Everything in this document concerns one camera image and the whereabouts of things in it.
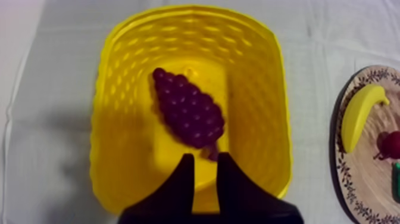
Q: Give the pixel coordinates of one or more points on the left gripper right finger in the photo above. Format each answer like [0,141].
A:
[240,194]

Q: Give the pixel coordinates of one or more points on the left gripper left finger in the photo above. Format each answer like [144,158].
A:
[175,194]

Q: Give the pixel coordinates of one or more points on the purple toy grapes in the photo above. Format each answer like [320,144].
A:
[189,109]

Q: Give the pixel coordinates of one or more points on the yellow plastic basket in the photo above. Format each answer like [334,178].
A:
[131,150]

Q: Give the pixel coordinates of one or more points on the round wooden board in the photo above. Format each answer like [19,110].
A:
[368,187]

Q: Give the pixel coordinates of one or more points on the yellow toy banana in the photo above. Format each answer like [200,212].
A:
[359,115]

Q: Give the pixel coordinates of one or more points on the green toy pear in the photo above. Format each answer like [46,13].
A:
[397,181]

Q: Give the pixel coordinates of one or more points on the small red fruit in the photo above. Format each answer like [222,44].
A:
[390,145]

